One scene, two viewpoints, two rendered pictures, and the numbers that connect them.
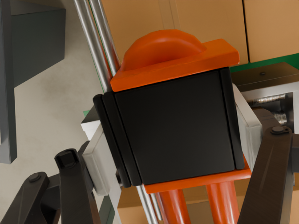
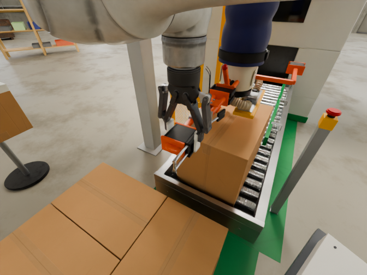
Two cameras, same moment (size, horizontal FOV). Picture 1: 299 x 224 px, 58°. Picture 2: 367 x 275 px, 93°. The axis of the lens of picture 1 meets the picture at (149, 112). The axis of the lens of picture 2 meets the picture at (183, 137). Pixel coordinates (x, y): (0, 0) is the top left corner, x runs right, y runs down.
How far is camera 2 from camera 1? 37 cm
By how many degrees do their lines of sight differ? 41
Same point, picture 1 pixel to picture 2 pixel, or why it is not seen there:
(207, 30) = (171, 221)
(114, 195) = (268, 184)
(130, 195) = (241, 163)
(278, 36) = (151, 197)
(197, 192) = (213, 150)
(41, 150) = not seen: hidden behind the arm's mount
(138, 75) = (178, 142)
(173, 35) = (167, 147)
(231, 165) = (177, 124)
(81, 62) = not seen: outside the picture
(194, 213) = not seen: hidden behind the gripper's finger
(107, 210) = (286, 186)
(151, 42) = (172, 148)
